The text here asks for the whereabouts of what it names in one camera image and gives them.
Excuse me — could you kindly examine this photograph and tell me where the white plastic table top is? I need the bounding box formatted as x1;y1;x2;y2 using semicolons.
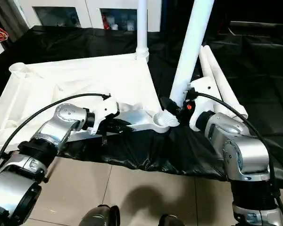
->
0;53;180;163

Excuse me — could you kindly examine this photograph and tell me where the white plastic table leg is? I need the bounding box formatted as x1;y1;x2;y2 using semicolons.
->
199;46;221;102
202;46;249;120
164;0;215;128
135;0;150;62

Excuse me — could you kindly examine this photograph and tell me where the black plastic mat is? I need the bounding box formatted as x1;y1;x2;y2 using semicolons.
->
0;25;283;189

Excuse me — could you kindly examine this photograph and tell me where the large black box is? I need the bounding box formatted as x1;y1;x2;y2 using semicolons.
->
160;0;232;36

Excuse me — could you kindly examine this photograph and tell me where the white cabinet with glass doors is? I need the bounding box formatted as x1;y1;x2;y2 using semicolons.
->
16;0;161;32

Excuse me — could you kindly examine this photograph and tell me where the grey curtain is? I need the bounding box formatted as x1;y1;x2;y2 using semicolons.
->
0;0;30;43

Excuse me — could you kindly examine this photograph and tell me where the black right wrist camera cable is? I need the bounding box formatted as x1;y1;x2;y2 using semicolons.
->
191;91;283;226

